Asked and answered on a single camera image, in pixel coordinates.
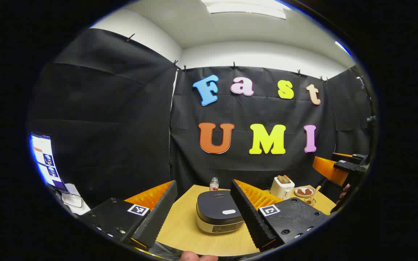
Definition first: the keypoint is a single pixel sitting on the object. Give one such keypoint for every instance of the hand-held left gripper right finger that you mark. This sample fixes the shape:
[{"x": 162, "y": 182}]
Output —
[{"x": 249, "y": 217}]

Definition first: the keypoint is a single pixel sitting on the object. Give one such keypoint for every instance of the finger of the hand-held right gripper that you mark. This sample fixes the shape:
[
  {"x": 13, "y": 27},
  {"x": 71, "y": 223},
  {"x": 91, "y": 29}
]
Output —
[
  {"x": 330, "y": 170},
  {"x": 350, "y": 158}
]

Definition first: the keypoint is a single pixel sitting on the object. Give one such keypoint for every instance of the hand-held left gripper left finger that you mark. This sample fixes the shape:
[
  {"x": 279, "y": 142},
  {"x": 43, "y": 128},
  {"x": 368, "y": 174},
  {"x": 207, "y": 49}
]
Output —
[{"x": 160, "y": 214}]

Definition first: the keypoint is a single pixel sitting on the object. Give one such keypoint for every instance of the wooden spoon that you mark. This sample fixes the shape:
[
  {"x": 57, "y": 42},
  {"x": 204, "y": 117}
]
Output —
[{"x": 316, "y": 191}]

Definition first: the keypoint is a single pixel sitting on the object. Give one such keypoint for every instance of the white round plate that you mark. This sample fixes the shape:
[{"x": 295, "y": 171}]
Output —
[{"x": 305, "y": 195}]

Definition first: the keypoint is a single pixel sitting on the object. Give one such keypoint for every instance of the white toaster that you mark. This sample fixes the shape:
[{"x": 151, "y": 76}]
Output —
[{"x": 281, "y": 190}]

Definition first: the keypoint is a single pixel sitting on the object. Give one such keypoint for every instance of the black stand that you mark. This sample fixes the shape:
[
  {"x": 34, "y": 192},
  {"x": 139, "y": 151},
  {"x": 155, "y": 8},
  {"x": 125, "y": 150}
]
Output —
[{"x": 371, "y": 119}]

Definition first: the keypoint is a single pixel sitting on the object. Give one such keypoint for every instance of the small clear red-label bottle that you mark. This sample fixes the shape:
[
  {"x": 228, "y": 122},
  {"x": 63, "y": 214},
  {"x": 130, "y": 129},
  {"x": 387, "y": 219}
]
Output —
[{"x": 214, "y": 185}]

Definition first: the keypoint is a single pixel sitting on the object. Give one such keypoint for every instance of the computer monitor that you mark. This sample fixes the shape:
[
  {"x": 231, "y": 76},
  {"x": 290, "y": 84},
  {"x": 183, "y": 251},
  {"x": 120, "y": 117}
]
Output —
[{"x": 45, "y": 159}]

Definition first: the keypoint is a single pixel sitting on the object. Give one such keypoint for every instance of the ceiling light panel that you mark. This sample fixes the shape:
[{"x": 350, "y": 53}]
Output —
[{"x": 245, "y": 8}]

